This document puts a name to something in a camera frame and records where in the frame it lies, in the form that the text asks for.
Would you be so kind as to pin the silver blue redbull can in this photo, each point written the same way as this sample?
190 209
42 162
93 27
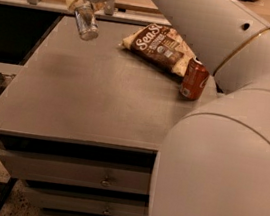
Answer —
86 22

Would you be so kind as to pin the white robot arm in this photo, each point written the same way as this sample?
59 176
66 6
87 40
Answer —
216 160

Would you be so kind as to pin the red soda can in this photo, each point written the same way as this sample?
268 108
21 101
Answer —
194 80

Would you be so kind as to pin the brown seaweed snack bag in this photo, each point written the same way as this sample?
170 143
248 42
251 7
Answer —
162 46

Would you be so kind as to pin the grey drawer cabinet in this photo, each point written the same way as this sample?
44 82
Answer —
92 100

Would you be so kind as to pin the top grey drawer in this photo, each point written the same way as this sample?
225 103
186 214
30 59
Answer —
76 172

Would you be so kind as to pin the middle grey drawer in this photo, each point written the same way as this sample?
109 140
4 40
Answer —
86 203

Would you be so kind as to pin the black stand leg left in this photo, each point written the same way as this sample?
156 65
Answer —
6 191

